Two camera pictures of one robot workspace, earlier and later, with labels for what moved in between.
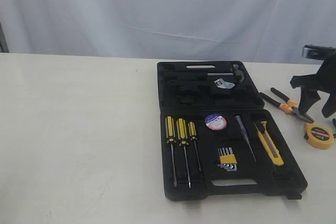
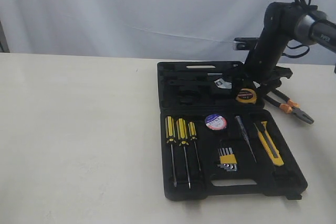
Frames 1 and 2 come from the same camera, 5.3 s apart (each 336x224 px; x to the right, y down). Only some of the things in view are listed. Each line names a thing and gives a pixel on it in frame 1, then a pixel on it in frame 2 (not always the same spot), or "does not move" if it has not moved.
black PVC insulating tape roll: [215, 121] does not move
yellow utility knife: [270, 145] does not move
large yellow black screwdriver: [170, 138] does not move
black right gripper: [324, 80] to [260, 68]
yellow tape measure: [318, 136] to [247, 95]
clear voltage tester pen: [242, 129] does not move
